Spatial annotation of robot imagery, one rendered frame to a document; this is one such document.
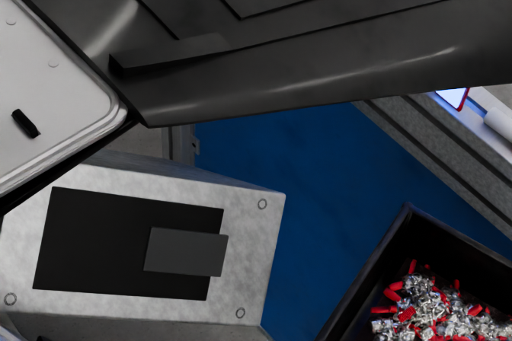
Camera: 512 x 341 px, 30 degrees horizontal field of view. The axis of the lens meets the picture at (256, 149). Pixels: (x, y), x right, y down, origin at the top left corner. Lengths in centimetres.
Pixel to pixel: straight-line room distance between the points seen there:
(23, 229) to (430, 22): 20
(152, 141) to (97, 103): 142
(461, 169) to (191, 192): 34
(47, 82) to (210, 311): 21
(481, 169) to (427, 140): 5
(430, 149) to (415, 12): 41
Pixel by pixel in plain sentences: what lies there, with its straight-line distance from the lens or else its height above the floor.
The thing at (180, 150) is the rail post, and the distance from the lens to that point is 119.
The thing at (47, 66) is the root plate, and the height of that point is 118.
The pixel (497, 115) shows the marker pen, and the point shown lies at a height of 87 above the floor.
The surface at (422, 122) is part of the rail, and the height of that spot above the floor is 83.
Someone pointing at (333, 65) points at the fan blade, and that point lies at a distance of 34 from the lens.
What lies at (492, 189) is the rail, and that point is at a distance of 75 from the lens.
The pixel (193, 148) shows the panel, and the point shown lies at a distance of 119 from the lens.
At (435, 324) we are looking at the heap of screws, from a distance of 66.
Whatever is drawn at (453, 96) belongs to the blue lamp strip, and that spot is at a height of 88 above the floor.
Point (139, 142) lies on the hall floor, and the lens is 173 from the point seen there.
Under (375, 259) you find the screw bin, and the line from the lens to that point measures 63.
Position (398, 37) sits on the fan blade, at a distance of 37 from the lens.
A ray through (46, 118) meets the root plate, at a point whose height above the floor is 119.
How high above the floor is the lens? 144
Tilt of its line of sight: 57 degrees down
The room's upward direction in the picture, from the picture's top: 6 degrees clockwise
